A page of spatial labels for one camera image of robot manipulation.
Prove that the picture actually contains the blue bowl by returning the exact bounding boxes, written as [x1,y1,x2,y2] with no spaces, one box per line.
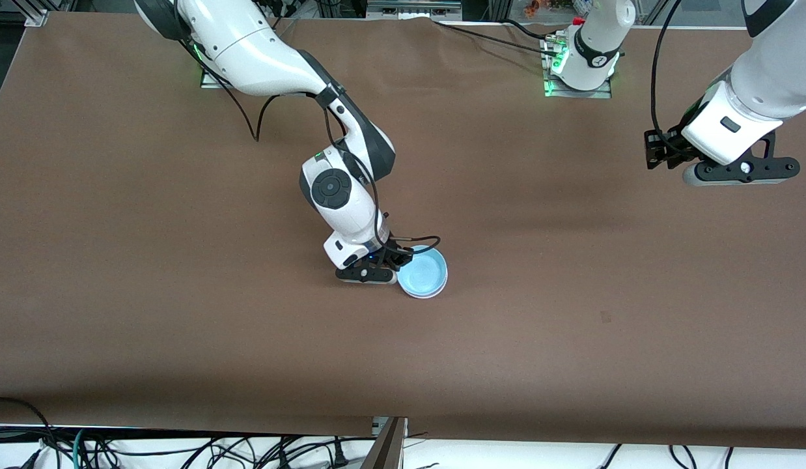
[396,245,449,296]

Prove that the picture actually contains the brown table cover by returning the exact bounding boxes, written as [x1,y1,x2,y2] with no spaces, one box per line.
[0,12,806,450]

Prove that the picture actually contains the grey power strip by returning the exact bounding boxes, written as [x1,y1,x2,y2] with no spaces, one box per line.
[367,0,463,20]

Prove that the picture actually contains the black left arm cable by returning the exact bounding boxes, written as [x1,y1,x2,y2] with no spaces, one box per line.
[650,0,682,154]

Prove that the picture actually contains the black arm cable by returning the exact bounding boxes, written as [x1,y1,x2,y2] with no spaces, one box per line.
[650,0,682,154]
[180,38,443,256]

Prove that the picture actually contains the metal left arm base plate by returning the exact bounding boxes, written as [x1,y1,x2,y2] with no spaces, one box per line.
[543,33,613,100]

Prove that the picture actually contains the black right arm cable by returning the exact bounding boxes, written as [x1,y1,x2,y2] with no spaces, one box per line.
[180,38,443,256]

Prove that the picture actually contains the short black table cable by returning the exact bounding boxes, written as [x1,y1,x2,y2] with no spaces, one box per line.
[501,18,560,41]

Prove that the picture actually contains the aluminium frame post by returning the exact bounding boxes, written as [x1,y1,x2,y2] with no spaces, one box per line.
[363,417,409,469]

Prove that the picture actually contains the long black table cable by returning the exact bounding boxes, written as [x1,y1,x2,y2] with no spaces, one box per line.
[432,20,563,56]

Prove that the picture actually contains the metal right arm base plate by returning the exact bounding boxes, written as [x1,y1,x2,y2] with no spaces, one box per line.
[200,65,236,89]

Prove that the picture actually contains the black looped floor cable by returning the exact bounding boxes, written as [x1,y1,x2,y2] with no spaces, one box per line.
[0,397,53,457]

